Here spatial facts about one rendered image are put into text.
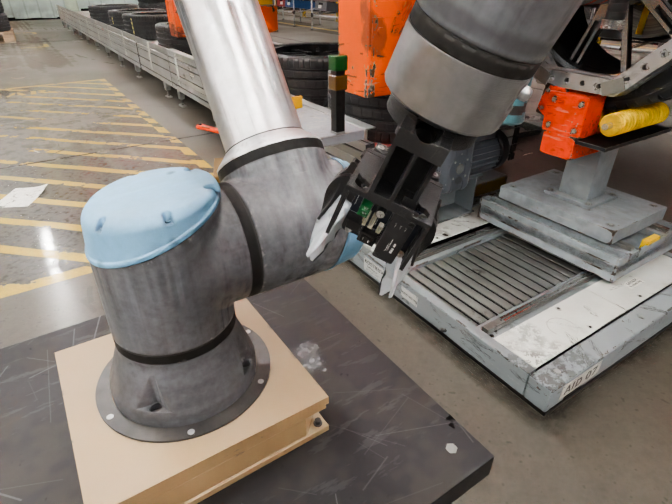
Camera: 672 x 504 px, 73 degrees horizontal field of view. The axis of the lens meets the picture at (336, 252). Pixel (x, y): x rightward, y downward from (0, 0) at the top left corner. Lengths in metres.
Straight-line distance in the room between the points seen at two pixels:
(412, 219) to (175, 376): 0.36
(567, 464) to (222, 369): 0.75
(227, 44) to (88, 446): 0.51
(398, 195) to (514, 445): 0.82
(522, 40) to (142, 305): 0.42
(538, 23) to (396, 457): 0.52
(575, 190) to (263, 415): 1.29
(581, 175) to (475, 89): 1.34
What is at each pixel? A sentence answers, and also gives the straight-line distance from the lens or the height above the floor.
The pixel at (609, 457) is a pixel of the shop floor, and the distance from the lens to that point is 1.16.
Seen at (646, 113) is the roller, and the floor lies 0.53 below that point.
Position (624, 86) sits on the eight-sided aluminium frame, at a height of 0.61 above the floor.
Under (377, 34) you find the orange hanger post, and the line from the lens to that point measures 1.45.
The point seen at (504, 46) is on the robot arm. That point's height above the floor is 0.80.
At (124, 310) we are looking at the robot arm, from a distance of 0.55.
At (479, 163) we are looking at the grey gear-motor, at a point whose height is 0.30.
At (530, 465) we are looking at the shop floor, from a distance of 1.08.
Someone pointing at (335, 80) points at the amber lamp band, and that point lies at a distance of 1.31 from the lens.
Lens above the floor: 0.84
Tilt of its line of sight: 31 degrees down
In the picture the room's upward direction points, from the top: straight up
